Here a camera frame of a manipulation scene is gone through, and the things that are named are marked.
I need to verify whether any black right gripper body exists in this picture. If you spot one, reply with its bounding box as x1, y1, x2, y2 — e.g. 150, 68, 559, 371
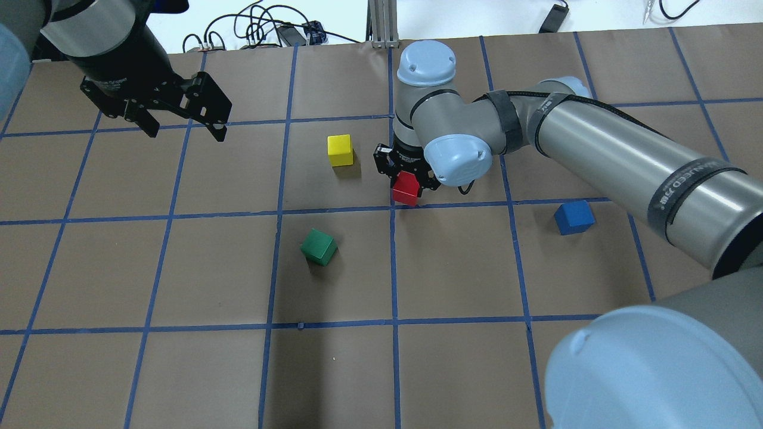
373, 143, 441, 192

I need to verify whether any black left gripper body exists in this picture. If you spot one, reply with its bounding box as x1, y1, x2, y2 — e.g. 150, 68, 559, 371
80, 71, 232, 125

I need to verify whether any red wooden block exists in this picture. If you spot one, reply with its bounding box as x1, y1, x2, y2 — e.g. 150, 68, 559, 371
391, 171, 420, 207

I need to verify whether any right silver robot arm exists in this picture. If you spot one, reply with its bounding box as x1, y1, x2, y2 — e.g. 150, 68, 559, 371
374, 40, 762, 428

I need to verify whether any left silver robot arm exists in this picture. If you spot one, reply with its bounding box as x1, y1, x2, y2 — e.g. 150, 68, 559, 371
1, 1, 232, 142

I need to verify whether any yellow wooden block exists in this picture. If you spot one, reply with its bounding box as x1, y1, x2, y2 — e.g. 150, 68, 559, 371
327, 134, 354, 167

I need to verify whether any green wooden block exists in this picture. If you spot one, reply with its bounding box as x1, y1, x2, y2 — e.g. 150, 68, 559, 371
300, 228, 338, 266

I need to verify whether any blue wooden block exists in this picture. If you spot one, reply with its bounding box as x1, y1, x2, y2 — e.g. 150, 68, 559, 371
554, 200, 596, 236

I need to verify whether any black power adapter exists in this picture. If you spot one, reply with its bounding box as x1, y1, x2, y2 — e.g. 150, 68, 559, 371
538, 4, 569, 33

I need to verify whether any black cable bundle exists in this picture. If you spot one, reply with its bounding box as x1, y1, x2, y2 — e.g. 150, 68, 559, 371
182, 0, 361, 54

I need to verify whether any aluminium frame post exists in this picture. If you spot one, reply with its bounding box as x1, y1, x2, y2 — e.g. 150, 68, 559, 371
366, 0, 400, 49

